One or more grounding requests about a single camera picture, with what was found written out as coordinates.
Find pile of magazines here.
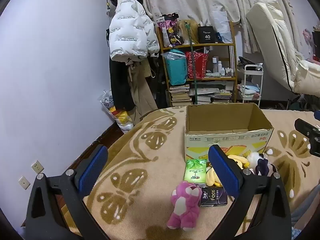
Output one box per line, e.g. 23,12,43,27
189,87,233,105

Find beige hanging pants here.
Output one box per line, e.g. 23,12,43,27
127,60,158,125

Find light blue cushion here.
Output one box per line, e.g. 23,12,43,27
237,83,260,96

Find yellow dog plush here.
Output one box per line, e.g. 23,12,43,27
205,154,252,188

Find white trolley cart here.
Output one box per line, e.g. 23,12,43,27
236,64,264,107

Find cardboard box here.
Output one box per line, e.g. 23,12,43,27
184,103,275,163

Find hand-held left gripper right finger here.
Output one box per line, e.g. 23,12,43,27
208,144,292,240

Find white wall outlet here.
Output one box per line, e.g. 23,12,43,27
18,176,31,190
31,160,45,173

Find clear plastic bag of goods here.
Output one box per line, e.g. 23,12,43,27
99,89,135,133

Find pink bear plush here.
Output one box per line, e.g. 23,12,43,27
167,181,202,231

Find black tissue pack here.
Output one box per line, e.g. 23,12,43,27
199,186,228,207

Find green tissue pack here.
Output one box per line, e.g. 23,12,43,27
184,159,208,183

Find white puffer jacket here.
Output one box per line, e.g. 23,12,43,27
108,0,160,62

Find beige patterned blanket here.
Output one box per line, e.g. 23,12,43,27
22,105,320,240

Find green pole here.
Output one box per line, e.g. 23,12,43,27
184,22,199,105

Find person's grey fluffy clothing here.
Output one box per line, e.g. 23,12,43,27
291,180,320,240

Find black box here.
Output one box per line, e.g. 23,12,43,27
198,26,215,45

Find black hanging garment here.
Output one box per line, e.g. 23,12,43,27
109,59,137,112

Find teal bag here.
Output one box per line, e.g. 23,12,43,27
164,51,188,86

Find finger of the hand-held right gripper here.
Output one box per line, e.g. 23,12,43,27
294,111,320,137
309,135,320,157

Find white plastic bag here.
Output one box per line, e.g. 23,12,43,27
209,10,233,43

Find stack of brown books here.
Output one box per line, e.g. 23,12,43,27
169,84,193,107

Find group of cosmetic bottles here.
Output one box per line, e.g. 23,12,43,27
212,57,235,77

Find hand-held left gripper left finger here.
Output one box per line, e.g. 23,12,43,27
25,144,110,240

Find black item on cart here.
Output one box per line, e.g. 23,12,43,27
237,56,263,72

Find dark navy plush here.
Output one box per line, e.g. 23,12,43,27
255,157,278,177

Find black hanging bag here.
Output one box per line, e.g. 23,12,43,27
147,52,168,108

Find white and black fluffy plush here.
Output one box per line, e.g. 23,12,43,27
246,151,269,173

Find blond wig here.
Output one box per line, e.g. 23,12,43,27
177,19,200,45

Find red patterned bag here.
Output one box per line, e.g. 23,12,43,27
185,51,209,79

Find wooden shelf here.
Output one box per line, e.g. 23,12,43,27
155,21,238,107

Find black and purple printed bag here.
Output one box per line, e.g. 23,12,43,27
157,12,180,48

